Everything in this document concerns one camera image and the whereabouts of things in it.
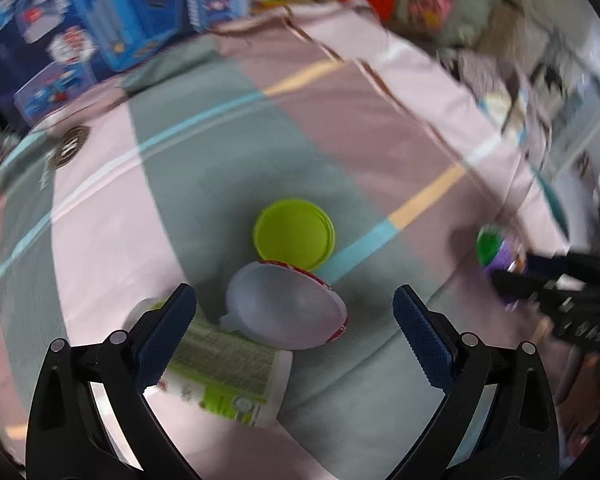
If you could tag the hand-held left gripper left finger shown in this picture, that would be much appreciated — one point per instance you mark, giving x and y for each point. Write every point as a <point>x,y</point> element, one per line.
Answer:
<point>165,340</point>

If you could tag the purple cup with green lid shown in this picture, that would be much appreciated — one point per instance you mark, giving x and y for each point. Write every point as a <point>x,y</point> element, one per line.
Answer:
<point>500,252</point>

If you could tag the large blue toy box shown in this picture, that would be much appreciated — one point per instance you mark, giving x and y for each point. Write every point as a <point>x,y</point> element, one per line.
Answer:
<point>105,20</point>

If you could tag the lime green round lid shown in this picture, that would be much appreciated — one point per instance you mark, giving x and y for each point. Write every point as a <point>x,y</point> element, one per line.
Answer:
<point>290,230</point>

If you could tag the pink striped blanket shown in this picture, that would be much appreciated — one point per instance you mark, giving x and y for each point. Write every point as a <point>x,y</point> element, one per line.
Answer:
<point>230,135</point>

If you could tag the white tub with green label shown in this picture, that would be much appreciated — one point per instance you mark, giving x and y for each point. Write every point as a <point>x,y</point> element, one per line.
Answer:
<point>230,360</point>

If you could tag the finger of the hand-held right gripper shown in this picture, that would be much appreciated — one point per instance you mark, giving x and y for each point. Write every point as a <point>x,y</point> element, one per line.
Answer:
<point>570,315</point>
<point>575,270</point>

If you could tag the round black badge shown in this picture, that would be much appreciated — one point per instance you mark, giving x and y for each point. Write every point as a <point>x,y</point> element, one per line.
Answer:
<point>70,146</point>

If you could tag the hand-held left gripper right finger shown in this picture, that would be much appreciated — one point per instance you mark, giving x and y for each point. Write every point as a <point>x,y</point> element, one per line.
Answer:
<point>422,340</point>

